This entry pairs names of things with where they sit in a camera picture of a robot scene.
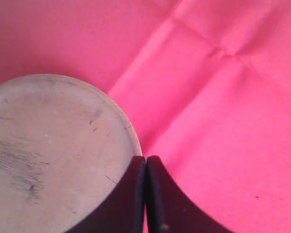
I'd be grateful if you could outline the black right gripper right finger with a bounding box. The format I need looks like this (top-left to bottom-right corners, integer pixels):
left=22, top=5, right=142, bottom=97
left=146, top=156, right=230, bottom=233

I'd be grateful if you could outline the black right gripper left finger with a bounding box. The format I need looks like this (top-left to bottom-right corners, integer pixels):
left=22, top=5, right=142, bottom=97
left=68, top=156, right=146, bottom=233

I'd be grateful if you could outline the brown wooden plate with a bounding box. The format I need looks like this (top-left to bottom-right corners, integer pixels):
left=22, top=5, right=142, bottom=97
left=0, top=74, right=142, bottom=233

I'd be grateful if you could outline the red tablecloth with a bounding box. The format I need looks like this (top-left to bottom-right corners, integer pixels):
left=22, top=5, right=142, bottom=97
left=0, top=0, right=291, bottom=233

